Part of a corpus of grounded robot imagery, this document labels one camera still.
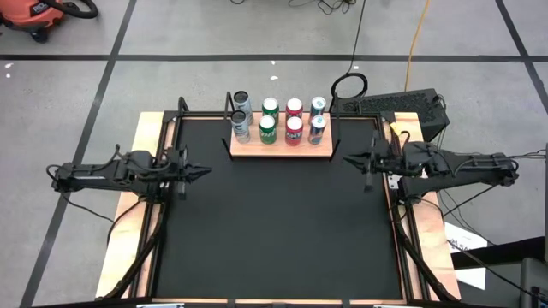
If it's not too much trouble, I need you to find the orange shop vacuum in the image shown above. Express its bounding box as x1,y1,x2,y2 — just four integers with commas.
0,0,65,43

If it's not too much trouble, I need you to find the black aluminium table frame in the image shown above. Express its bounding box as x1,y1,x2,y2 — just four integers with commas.
147,96,414,308

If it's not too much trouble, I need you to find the grey equipment case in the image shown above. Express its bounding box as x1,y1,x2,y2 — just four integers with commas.
519,256,548,308

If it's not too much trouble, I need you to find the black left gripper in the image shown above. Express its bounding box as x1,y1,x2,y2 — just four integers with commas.
165,145,214,201

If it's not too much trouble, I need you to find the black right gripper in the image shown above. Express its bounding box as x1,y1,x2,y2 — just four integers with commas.
342,130,403,193

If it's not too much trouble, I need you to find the green Sprite soda can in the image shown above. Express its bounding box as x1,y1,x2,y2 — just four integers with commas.
261,97,280,125
258,115,277,145

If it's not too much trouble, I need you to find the red Fanta soda can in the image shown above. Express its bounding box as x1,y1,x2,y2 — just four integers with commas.
285,98,304,120
284,115,304,147

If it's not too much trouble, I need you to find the wooden shelf with black frame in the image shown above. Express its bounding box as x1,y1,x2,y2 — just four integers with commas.
221,91,343,163

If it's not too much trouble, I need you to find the light blue energy drink can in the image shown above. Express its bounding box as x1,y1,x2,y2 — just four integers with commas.
309,96,328,117

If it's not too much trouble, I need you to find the plywood table base board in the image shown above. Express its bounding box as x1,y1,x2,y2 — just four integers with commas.
96,110,462,304

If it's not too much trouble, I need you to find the black cable tangle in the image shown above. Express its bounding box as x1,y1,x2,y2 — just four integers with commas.
289,0,359,15

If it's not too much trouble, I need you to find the black flat bar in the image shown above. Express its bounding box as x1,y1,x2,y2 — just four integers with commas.
450,236,548,270

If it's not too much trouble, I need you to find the black braided cable bundle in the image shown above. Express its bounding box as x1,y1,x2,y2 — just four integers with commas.
102,200,168,300
390,200,462,303

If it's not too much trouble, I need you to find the yellow floor cable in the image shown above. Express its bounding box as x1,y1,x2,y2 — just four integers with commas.
404,0,432,92

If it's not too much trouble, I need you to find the silver can with black top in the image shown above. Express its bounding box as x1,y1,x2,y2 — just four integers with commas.
233,90,254,126
229,110,252,145

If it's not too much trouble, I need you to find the black cable with coil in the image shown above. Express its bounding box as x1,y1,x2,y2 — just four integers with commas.
331,0,369,103

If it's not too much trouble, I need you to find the white paper sheet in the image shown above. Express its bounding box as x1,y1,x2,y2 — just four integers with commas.
444,221,489,292

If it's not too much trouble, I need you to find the blue silver energy drink can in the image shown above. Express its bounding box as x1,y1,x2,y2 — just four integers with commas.
307,114,328,145

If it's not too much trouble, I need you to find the black vacuum hose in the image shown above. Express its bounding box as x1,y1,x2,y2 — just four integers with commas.
42,0,99,20

